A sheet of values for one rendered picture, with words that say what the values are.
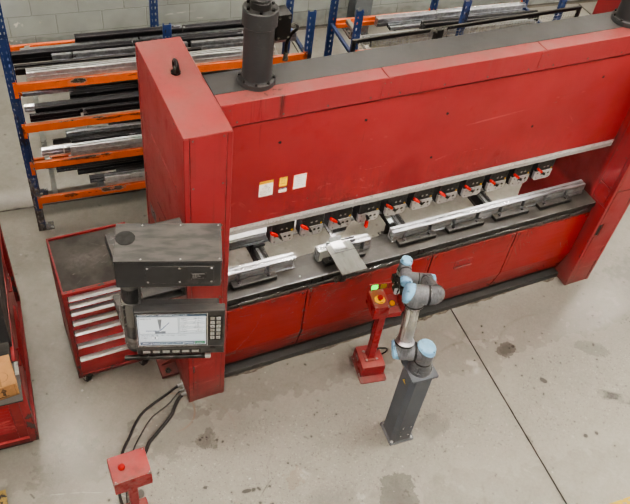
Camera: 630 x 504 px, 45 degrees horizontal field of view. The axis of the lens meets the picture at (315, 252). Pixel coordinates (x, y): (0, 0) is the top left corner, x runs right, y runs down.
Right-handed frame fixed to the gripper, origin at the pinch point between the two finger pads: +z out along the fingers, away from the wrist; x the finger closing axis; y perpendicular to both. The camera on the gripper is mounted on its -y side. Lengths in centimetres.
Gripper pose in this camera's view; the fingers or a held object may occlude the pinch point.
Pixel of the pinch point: (396, 294)
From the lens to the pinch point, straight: 500.1
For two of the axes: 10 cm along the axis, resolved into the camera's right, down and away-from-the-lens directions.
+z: -1.3, 6.1, 7.8
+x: -9.6, 1.1, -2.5
